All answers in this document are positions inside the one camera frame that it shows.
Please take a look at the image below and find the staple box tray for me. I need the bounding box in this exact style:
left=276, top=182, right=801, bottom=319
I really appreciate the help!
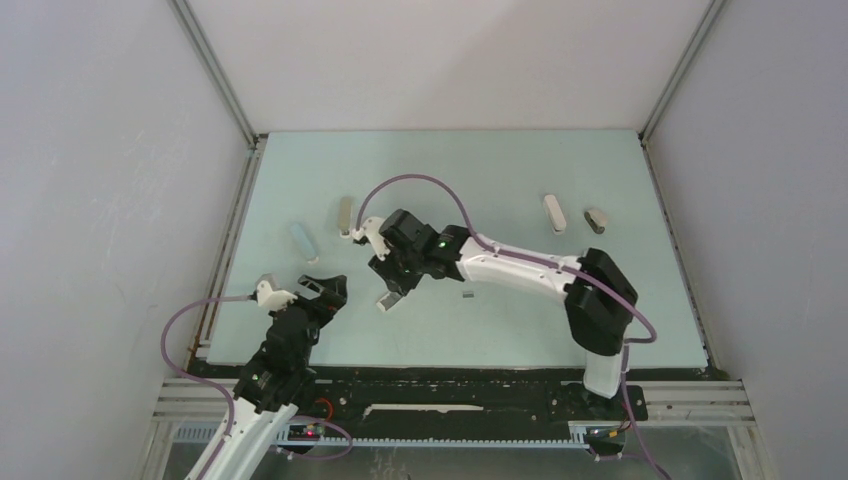
left=376, top=292, right=402, bottom=313

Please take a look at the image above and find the light blue white stapler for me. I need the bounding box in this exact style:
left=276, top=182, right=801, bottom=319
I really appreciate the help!
left=289, top=223, right=320, bottom=265

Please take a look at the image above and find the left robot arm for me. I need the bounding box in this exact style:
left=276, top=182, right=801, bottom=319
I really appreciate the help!
left=181, top=274, right=347, bottom=479

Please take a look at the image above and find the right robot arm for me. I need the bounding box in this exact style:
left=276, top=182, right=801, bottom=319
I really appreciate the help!
left=352, top=209, right=638, bottom=418

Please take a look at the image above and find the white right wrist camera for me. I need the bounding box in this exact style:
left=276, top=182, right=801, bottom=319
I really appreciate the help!
left=351, top=216, right=390, bottom=261

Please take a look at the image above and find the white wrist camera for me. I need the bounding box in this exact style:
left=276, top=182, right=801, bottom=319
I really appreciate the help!
left=351, top=216, right=390, bottom=261
left=251, top=273, right=298, bottom=312

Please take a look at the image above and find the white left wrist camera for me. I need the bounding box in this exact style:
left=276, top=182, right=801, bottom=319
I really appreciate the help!
left=251, top=273, right=298, bottom=312

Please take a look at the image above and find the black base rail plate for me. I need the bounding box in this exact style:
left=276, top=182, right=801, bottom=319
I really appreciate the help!
left=300, top=366, right=648, bottom=443

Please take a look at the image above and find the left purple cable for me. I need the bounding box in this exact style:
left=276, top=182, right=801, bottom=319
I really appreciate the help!
left=160, top=295, right=354, bottom=480

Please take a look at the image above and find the grey cable duct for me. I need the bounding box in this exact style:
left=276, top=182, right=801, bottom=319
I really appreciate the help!
left=254, top=424, right=591, bottom=450

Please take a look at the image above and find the aluminium frame rail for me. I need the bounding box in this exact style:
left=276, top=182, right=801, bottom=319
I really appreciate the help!
left=168, top=0, right=259, bottom=149

